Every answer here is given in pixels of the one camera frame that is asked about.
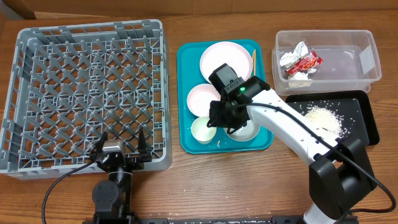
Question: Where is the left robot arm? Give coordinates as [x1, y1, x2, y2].
[90, 130, 152, 224]

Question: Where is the grey dish rack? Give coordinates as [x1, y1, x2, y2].
[1, 19, 172, 179]

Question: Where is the black waste tray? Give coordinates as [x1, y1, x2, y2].
[285, 90, 380, 146]

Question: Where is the large white plate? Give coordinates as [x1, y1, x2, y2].
[200, 41, 253, 83]

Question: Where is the grey metal bowl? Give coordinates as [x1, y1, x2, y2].
[224, 120, 261, 142]

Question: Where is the white napkin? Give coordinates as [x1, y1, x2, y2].
[280, 41, 309, 80]

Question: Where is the medium white bowl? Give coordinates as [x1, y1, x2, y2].
[187, 84, 221, 117]

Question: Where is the red snack wrapper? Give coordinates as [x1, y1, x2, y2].
[285, 51, 323, 75]

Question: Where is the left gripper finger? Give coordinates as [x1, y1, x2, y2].
[137, 129, 148, 154]
[93, 131, 108, 156]

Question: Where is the small white cup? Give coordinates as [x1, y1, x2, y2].
[190, 116, 217, 144]

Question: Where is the white rice pile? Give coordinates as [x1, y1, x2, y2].
[297, 100, 351, 138]

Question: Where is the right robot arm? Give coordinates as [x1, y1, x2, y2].
[208, 74, 376, 223]

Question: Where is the clear plastic bin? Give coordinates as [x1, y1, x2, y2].
[272, 30, 382, 95]

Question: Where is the teal serving tray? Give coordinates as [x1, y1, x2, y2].
[177, 41, 274, 154]

